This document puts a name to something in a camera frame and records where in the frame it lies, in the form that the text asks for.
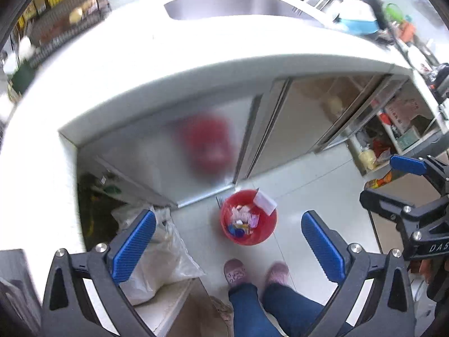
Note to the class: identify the large white rice paddle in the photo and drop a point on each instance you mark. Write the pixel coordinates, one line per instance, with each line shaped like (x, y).
(25, 47)

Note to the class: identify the green plastic basket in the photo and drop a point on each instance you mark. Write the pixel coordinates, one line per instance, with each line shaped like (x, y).
(394, 12)

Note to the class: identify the white printed sachet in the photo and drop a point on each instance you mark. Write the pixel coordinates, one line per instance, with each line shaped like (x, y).
(265, 202)

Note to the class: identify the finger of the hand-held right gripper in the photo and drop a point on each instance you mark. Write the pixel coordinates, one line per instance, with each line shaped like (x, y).
(382, 203)
(407, 165)

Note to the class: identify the gas stove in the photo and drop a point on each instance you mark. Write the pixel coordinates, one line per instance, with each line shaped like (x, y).
(14, 288)

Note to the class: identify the dark green mug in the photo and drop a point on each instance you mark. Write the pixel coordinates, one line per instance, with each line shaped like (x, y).
(22, 79)

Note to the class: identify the large translucent plastic bag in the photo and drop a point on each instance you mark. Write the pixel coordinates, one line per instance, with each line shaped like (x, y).
(158, 263)

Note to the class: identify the stainless steel sink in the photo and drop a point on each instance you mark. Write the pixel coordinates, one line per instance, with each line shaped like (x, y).
(238, 7)

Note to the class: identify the pink slipper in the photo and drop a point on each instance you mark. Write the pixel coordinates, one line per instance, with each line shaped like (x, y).
(235, 272)
(279, 273)

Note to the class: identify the white bowl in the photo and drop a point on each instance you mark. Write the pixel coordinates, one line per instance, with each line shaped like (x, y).
(356, 8)

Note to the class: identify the open storage shelf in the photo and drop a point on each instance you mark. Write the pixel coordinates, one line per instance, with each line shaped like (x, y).
(426, 140)

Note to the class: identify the ginger root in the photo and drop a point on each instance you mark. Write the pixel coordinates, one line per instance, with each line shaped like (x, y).
(76, 14)

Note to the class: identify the orange packet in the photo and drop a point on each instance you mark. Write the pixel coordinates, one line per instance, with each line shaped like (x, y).
(380, 182)

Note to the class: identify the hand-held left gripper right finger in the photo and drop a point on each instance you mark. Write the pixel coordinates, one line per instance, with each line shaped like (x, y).
(321, 249)

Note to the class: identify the cardboard box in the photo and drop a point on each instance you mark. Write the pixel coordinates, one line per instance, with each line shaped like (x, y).
(403, 112)

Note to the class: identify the person's blue jeans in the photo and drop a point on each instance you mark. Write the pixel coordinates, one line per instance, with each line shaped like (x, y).
(245, 312)

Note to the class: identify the frosted cabinet sliding door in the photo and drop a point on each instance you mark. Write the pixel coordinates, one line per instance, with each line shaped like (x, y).
(147, 147)
(305, 119)

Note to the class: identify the red plastic trash bin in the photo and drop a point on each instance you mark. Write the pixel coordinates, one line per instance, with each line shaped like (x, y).
(252, 237)

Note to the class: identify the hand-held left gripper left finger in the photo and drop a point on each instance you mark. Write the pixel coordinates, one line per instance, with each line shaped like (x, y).
(135, 249)

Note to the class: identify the green box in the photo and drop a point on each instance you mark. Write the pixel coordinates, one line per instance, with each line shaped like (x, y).
(408, 139)

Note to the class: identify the blue bowl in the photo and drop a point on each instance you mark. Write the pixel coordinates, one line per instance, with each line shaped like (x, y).
(361, 26)

